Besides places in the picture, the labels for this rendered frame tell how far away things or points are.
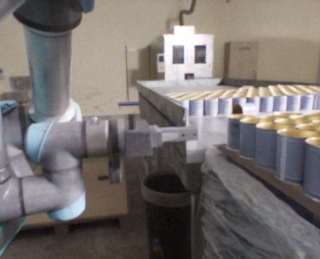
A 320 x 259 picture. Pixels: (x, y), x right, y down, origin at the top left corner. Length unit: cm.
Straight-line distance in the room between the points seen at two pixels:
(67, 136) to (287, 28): 829
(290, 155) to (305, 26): 849
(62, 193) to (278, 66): 813
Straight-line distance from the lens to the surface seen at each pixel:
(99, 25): 721
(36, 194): 55
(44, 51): 56
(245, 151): 60
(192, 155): 75
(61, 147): 52
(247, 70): 757
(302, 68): 889
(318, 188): 43
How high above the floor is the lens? 130
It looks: 13 degrees down
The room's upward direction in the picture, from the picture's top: 1 degrees counter-clockwise
